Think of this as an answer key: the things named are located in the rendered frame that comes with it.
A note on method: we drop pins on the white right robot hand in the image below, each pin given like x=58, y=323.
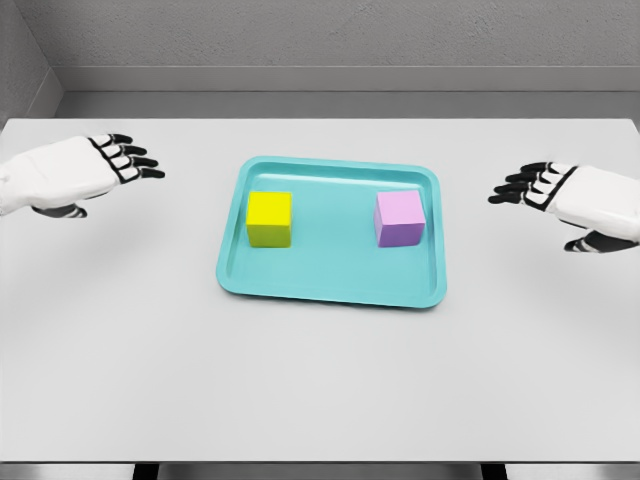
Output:
x=595, y=205

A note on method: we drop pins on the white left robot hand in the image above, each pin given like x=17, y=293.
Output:
x=65, y=170

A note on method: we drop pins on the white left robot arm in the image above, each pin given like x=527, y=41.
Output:
x=7, y=186

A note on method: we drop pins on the pink purple cube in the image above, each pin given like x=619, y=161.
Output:
x=400, y=218

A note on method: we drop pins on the yellow cube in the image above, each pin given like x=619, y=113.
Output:
x=269, y=219

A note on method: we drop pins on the teal rectangular tray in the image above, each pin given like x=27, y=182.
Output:
x=331, y=233

